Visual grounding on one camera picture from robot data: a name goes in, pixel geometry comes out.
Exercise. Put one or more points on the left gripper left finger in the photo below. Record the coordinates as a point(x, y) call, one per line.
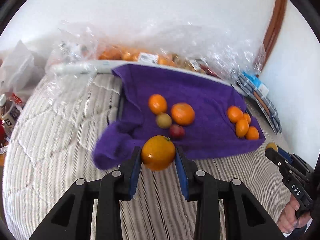
point(71, 216)

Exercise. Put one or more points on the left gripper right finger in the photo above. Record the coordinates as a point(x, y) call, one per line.
point(245, 217)

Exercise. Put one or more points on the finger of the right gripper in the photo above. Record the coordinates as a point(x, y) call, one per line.
point(294, 160)
point(279, 161)

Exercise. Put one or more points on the green kiwi fruit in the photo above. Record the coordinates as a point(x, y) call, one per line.
point(272, 146)
point(163, 121)

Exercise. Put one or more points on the oval yellow orange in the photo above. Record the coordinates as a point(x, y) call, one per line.
point(241, 128)

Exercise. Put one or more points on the orange mandarin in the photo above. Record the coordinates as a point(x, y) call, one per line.
point(234, 114)
point(157, 104)
point(247, 117)

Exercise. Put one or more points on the small red apple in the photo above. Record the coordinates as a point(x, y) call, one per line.
point(176, 132)

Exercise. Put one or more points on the large orange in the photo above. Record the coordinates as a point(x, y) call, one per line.
point(183, 114)

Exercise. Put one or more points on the person's right hand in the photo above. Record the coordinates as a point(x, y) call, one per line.
point(288, 221)

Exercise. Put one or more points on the blue white tissue pack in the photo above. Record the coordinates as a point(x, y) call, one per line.
point(257, 83)

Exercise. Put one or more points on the purple towel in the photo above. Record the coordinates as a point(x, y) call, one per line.
point(202, 116)

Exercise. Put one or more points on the blue checked folded cloth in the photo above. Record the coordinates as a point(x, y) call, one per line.
point(265, 104)

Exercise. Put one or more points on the striped quilted mattress cover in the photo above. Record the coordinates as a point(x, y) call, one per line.
point(51, 147)

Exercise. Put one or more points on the dark drink bottle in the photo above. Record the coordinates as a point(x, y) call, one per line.
point(9, 114)

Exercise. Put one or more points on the clear plastic bags of fruit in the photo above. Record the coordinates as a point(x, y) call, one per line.
point(214, 51)

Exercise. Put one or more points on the white plastic bag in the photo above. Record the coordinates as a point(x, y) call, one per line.
point(17, 71)

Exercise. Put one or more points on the crumpled clear plastic bag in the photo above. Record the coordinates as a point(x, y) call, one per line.
point(76, 42)

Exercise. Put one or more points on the brown wooden door frame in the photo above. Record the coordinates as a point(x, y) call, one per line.
point(272, 33)

